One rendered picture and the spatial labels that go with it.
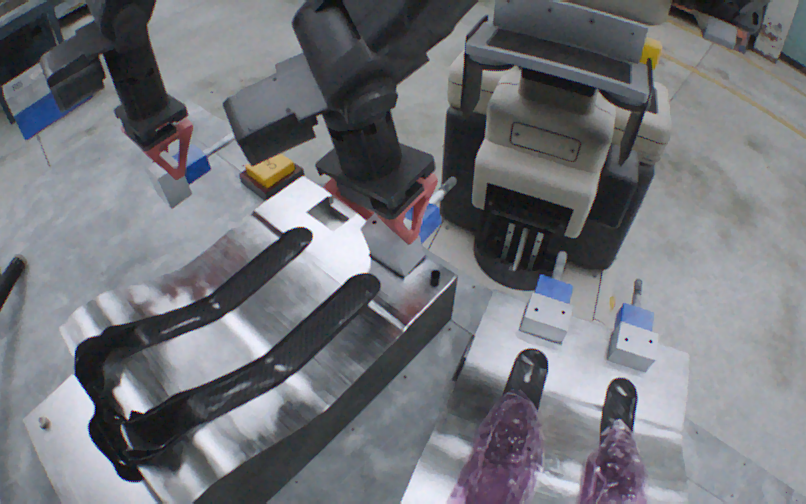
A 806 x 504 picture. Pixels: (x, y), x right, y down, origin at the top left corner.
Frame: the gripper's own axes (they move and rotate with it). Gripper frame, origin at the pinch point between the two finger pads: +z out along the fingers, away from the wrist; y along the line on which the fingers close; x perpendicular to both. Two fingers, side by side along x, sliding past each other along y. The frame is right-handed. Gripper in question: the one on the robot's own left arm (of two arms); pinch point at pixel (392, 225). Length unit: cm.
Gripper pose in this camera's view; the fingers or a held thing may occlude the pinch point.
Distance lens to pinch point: 49.4
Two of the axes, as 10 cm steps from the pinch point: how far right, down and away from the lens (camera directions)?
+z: 2.0, 6.2, 7.6
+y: 7.4, 4.1, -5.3
